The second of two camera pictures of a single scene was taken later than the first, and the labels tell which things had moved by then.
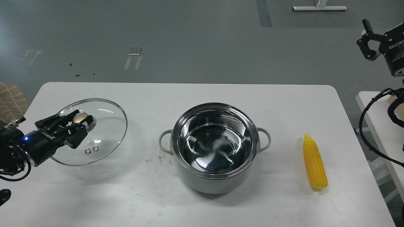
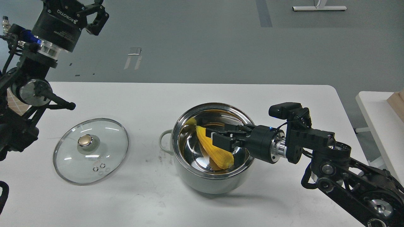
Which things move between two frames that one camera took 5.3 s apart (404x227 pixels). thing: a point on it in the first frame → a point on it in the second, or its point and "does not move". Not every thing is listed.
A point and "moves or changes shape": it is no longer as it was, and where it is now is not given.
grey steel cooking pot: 215,145 does not move
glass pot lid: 105,137 moves or changes shape
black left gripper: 40,147 → 60,22
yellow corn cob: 315,168 moves or changes shape
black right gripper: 391,46 → 256,142
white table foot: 320,6 does not move
